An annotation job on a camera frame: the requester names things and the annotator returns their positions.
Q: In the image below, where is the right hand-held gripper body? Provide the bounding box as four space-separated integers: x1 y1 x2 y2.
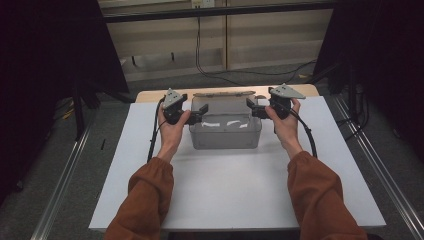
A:
269 83 307 119

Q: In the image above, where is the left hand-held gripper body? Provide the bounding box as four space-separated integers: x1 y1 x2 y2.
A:
162 88 188 126

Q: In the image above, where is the grey transparent plastic box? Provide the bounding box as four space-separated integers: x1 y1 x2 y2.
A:
189 96 263 150

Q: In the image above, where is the transparent box lid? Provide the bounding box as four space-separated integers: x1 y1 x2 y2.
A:
192 90 258 116

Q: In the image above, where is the person's left hand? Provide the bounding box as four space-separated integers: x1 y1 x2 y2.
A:
158 106 192 153

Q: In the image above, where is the person's right hand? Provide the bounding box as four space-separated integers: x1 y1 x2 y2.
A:
265 98 302 149

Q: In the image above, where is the wooden table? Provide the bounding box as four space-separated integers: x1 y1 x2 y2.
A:
134 83 321 104

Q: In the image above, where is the white table board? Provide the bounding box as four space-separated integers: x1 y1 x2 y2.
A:
88 95 387 232

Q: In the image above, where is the black horizontal bar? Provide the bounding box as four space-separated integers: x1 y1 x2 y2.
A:
103 1 334 24

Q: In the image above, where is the black metal stand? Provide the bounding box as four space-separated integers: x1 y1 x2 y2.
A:
71 76 101 141

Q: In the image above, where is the black curtain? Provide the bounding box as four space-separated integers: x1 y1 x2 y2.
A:
0 0 130 204
313 0 424 161

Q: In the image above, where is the black floor cable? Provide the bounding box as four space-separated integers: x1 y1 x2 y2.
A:
199 59 318 86

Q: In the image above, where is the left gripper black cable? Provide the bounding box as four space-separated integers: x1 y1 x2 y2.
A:
147 96 168 164

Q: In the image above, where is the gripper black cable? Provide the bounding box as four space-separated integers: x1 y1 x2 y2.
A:
279 99 318 159
147 96 168 164

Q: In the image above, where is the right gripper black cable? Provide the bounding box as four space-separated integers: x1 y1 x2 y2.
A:
279 99 318 159

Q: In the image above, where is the black wall cable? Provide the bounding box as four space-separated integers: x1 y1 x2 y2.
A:
194 16 243 86

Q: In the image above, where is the black cable bundle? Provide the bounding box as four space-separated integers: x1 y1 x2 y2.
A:
336 83 371 141

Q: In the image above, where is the white wall socket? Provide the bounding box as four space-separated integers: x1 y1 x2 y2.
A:
190 0 216 9

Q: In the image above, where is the aluminium floor rail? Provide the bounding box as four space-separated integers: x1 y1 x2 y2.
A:
29 123 94 240
333 94 424 239

